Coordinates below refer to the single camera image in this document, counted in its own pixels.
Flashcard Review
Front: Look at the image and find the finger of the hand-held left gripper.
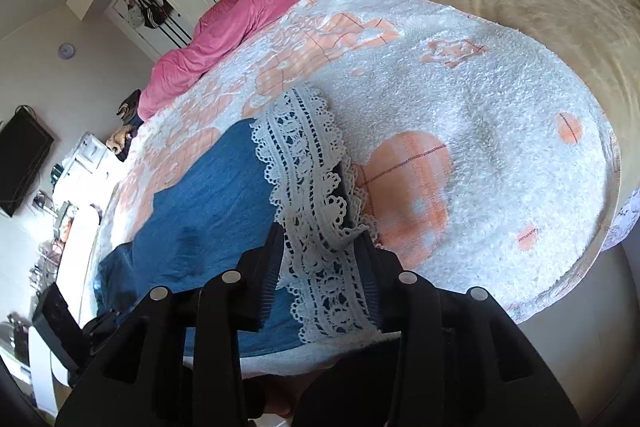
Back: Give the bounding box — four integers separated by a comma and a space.
82, 312, 123, 348

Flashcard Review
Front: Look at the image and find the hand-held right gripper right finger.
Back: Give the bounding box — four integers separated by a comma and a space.
295, 231, 582, 427

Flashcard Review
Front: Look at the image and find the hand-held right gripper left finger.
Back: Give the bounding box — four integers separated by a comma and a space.
55, 222, 286, 427

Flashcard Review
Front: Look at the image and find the blue denim lace-trimmed garment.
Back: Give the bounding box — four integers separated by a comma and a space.
97, 84, 401, 358

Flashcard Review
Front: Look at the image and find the white side table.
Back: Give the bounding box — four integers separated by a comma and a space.
27, 324, 68, 415

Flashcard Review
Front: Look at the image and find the white curved board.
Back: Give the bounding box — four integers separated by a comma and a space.
55, 204, 103, 308

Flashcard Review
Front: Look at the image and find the black television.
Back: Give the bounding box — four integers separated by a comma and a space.
0, 111, 55, 219

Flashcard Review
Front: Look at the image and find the white drawer cabinet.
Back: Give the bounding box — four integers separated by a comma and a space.
70, 132, 108, 172

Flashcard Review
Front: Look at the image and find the white orange printed blanket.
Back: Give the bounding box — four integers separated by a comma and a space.
100, 0, 623, 378

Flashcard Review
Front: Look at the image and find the pile of brown clothes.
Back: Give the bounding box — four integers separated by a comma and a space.
107, 89, 146, 162

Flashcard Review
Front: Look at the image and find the white door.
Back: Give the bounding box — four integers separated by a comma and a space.
105, 0, 196, 58

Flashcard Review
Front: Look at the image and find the pink duvet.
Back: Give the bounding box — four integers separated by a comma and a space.
137, 0, 481, 120

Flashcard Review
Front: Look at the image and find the white floral bed sheet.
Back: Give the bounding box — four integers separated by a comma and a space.
602, 187, 640, 253

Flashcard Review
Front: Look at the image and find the dark hanging bag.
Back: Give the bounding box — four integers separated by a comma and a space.
140, 0, 171, 30

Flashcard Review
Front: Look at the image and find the tan bed sheet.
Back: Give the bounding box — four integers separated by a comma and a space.
350, 0, 638, 228

